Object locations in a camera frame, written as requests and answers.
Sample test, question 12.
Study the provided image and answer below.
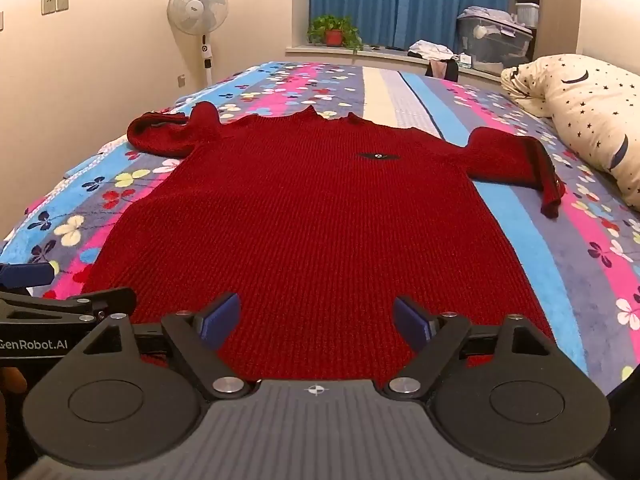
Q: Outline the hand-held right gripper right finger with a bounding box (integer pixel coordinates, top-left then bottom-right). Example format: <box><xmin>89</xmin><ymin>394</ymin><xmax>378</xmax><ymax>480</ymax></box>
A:
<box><xmin>380</xmin><ymin>295</ymin><xmax>560</xmax><ymax>402</ymax></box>

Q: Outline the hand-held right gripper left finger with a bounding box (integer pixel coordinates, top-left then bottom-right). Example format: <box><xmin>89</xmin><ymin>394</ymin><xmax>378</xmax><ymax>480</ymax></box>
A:
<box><xmin>75</xmin><ymin>292</ymin><xmax>261</xmax><ymax>402</ymax></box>

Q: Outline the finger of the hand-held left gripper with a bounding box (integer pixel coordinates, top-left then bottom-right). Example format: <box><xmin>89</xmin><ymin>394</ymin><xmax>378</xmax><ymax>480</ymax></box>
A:
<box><xmin>0</xmin><ymin>260</ymin><xmax>57</xmax><ymax>297</ymax></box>
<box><xmin>0</xmin><ymin>287</ymin><xmax>137</xmax><ymax>323</ymax></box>

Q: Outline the red knit sweater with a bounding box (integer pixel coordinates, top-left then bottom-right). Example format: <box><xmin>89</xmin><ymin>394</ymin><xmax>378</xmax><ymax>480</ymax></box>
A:
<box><xmin>82</xmin><ymin>101</ymin><xmax>567</xmax><ymax>391</ymax></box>

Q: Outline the white clothes pile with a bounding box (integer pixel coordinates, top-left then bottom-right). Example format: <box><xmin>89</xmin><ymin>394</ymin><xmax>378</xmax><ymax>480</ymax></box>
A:
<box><xmin>407</xmin><ymin>40</ymin><xmax>457</xmax><ymax>59</ymax></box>

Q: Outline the person's left hand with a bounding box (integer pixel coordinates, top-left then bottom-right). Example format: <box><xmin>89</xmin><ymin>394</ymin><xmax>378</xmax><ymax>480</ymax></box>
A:
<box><xmin>0</xmin><ymin>367</ymin><xmax>28</xmax><ymax>403</ymax></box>

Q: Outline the floral striped blanket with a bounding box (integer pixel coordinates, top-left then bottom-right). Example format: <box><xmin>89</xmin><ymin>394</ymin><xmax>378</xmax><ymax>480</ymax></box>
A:
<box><xmin>0</xmin><ymin>60</ymin><xmax>640</xmax><ymax>397</ymax></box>

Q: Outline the pink and black garment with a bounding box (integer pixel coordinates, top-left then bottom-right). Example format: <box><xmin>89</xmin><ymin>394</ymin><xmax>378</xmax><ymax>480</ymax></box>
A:
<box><xmin>425</xmin><ymin>57</ymin><xmax>460</xmax><ymax>82</ymax></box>

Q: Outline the window sill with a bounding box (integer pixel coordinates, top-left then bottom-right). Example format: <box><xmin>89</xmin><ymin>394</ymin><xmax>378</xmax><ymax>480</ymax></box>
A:
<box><xmin>286</xmin><ymin>45</ymin><xmax>506</xmax><ymax>82</ymax></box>

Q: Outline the cream star print pillow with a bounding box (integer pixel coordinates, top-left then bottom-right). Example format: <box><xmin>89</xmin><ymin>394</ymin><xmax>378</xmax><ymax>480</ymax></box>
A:
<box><xmin>500</xmin><ymin>53</ymin><xmax>640</xmax><ymax>212</ymax></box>

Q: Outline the clear plastic storage box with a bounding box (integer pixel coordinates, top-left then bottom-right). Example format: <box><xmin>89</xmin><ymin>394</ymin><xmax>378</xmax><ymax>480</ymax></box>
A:
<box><xmin>457</xmin><ymin>12</ymin><xmax>534</xmax><ymax>77</ymax></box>

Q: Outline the potted green plant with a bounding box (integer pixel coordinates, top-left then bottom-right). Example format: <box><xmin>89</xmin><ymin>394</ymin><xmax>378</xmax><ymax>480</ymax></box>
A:
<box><xmin>306</xmin><ymin>15</ymin><xmax>364</xmax><ymax>52</ymax></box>

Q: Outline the white standing fan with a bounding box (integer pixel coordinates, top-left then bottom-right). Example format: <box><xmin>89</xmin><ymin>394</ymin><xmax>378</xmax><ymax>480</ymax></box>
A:
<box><xmin>167</xmin><ymin>0</ymin><xmax>229</xmax><ymax>87</ymax></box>

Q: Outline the grey cloth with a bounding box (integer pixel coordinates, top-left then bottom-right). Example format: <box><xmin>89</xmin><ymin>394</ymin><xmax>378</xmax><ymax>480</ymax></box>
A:
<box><xmin>457</xmin><ymin>6</ymin><xmax>516</xmax><ymax>24</ymax></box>

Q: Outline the blue curtain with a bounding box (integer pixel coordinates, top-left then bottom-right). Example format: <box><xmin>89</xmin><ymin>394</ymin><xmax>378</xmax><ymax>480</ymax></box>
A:
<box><xmin>310</xmin><ymin>0</ymin><xmax>514</xmax><ymax>54</ymax></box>

